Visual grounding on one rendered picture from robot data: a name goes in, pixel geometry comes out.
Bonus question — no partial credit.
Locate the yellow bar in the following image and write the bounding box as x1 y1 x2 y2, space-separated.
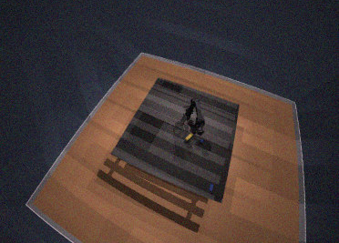
185 133 193 141

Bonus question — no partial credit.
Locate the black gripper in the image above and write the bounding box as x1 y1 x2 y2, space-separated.
188 120 196 128

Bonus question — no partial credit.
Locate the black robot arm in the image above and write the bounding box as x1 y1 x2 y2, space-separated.
186 98 205 135

